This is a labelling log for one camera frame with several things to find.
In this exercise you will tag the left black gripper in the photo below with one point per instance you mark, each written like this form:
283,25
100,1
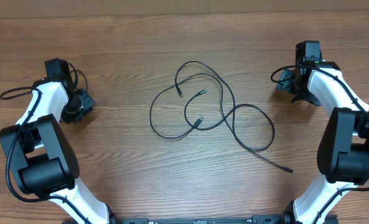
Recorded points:
88,101

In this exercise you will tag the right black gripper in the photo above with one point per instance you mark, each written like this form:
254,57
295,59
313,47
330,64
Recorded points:
286,82

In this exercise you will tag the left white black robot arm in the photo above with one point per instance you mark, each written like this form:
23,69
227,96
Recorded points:
40,163

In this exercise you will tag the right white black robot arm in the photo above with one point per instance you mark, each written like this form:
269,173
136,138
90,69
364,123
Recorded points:
343,152

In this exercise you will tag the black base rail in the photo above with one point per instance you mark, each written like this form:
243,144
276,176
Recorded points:
227,220

